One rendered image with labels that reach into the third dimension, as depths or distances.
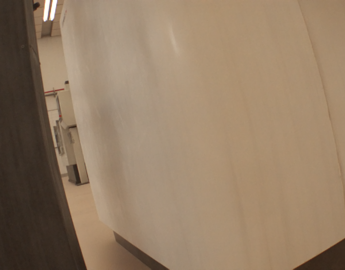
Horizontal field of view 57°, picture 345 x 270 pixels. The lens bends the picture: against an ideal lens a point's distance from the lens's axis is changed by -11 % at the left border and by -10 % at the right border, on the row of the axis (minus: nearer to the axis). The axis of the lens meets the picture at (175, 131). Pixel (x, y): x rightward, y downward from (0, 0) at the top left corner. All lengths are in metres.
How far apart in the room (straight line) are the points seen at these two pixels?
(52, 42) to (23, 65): 11.07
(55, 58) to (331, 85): 11.15
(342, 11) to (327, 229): 0.54
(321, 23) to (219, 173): 0.45
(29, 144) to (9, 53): 0.22
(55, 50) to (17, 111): 11.00
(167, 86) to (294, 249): 0.38
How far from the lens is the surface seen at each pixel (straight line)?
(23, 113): 0.80
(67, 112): 5.86
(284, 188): 0.64
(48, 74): 11.53
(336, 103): 0.81
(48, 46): 11.83
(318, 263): 0.82
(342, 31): 0.90
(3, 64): 0.84
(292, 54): 0.71
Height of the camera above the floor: 0.42
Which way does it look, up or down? 1 degrees up
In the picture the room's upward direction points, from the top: 13 degrees counter-clockwise
